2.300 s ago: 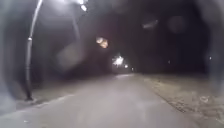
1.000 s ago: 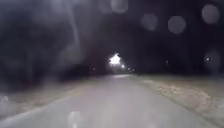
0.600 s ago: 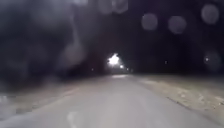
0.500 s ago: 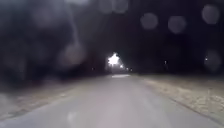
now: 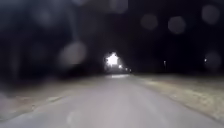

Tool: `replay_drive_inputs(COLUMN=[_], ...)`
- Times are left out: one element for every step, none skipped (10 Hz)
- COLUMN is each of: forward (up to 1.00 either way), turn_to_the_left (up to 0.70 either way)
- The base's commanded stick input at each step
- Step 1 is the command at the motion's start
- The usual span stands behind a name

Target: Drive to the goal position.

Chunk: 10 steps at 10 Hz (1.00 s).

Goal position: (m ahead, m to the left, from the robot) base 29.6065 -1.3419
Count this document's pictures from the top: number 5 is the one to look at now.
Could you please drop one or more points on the grey asphalt path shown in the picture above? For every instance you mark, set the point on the grey asphalt path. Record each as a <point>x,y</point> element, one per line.
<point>111,103</point>

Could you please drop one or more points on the bright street lamp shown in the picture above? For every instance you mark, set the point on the bright street lamp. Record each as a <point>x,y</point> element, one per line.
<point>112,60</point>

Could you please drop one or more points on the pale dry grass verge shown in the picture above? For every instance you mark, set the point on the pale dry grass verge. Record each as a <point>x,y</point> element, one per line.
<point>186,89</point>

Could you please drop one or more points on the dark grass verge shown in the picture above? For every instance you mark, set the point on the dark grass verge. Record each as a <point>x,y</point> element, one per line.
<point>40,95</point>

